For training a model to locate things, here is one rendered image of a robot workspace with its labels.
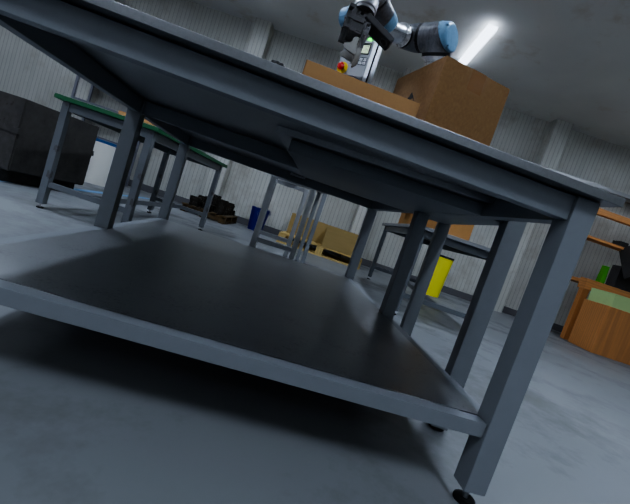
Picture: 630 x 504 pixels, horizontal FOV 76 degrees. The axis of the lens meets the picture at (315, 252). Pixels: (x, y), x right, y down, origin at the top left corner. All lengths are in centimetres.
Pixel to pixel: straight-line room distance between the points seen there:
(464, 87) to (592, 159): 770
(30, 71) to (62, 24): 868
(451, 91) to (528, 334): 70
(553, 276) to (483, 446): 45
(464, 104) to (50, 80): 867
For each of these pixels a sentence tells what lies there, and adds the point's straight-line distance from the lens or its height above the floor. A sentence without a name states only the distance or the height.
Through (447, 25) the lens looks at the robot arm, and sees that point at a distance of 191.
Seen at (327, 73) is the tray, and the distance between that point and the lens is 92.
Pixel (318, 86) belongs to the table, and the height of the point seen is 82.
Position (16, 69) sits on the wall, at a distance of 988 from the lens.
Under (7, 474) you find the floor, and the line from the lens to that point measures 92.
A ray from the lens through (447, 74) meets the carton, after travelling 132.
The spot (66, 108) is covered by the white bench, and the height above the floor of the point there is 72.
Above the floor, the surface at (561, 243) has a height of 69.
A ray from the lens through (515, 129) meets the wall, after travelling 841.
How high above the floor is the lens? 57
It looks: 5 degrees down
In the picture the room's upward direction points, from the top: 19 degrees clockwise
